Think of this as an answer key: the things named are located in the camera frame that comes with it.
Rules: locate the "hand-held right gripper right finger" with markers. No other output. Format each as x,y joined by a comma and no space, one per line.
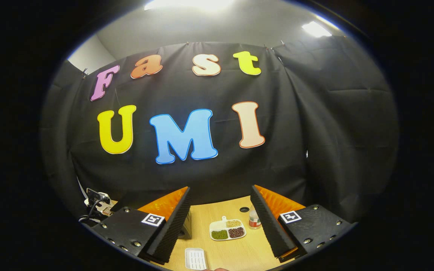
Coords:
268,226

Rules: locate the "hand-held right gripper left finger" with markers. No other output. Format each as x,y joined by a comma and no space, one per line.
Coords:
173,226

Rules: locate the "black electric oven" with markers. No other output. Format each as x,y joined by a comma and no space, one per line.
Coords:
187,227

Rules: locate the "small clear bottle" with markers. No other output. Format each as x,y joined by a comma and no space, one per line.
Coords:
254,222

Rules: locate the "white ribbed tray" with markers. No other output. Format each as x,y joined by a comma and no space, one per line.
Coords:
195,259

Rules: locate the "white divided dish of beans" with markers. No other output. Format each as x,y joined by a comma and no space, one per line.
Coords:
217,226

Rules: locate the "black backdrop cloth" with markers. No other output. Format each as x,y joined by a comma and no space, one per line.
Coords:
296,124

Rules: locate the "small ceiling light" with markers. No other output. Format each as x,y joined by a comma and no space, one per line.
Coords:
316,29

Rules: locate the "large ceiling light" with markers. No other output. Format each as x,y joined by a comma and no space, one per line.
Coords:
190,3

